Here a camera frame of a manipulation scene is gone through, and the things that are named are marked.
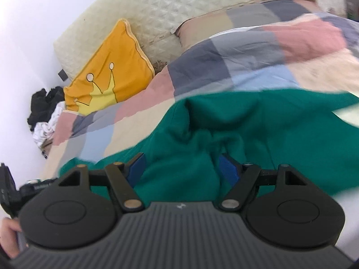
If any patchwork quilt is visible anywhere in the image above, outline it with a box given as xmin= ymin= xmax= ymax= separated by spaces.
xmin=42 ymin=11 xmax=359 ymax=174

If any yellow crown pillow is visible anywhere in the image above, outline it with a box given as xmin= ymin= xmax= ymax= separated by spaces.
xmin=63 ymin=18 xmax=155 ymax=116

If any patchwork pillow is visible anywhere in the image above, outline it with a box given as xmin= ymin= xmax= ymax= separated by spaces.
xmin=175 ymin=0 xmax=320 ymax=56

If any black clothes pile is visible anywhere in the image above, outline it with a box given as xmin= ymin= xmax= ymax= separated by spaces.
xmin=27 ymin=87 xmax=66 ymax=131

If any cream quilted headboard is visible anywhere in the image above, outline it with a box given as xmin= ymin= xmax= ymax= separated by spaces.
xmin=53 ymin=0 xmax=347 ymax=80

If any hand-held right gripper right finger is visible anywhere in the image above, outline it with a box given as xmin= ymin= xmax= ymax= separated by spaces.
xmin=218 ymin=154 xmax=307 ymax=211

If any green hoodie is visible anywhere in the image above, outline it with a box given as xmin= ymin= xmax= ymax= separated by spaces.
xmin=57 ymin=90 xmax=359 ymax=202

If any brown bedside table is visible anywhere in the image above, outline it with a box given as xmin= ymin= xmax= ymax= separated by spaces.
xmin=41 ymin=141 xmax=55 ymax=160

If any person's left hand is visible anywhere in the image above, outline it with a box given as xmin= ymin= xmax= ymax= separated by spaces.
xmin=0 ymin=218 xmax=24 ymax=261

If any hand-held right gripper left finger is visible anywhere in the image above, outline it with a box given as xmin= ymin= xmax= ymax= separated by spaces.
xmin=59 ymin=153 xmax=147 ymax=213

